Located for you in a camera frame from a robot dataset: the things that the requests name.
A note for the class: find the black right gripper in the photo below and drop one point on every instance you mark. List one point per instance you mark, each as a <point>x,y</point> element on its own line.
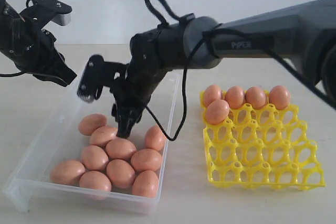
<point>135,93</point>

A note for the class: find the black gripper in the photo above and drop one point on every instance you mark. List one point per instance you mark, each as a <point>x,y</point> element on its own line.
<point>33,52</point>

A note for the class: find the clear plastic bin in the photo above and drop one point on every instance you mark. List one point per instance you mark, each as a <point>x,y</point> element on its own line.
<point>59,140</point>

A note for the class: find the brown egg placed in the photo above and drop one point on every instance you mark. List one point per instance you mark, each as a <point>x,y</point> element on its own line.
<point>235,97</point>
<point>211,94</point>
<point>256,97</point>

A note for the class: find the brown egg corner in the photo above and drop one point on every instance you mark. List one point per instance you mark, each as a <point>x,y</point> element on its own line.
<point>280,97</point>

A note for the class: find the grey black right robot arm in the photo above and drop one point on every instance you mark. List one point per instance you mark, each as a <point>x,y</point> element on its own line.
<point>301,38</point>

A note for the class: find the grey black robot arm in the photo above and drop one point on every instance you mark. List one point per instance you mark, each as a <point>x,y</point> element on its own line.
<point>10,16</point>

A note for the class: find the yellow plastic egg tray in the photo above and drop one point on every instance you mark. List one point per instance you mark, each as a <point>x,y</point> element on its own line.
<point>266,147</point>

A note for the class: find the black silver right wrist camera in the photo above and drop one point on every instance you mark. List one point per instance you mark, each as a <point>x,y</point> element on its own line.
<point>98,74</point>

